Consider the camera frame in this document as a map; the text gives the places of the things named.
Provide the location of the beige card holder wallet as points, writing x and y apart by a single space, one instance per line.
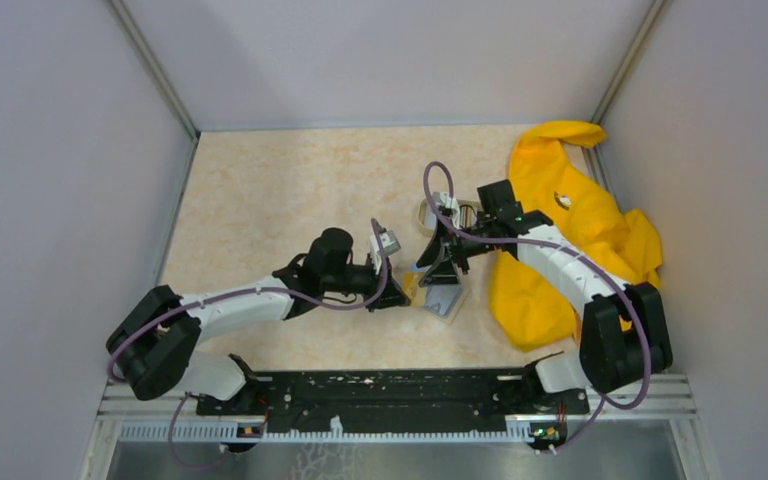
411 285

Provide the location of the silver credit card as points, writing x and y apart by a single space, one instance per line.
442 301

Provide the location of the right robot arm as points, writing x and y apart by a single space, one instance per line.
623 335

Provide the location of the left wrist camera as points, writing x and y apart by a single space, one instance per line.
383 243

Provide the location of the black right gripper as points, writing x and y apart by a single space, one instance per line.
444 271

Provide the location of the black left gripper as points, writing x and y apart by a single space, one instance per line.
392 297

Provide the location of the yellow cloth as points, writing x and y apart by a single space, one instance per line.
531 312

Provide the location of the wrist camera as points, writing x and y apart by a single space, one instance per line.
446 205
383 243

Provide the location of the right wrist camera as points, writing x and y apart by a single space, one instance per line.
446 205

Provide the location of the beige oval card tray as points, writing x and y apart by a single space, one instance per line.
431 234

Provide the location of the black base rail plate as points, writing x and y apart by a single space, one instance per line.
423 401

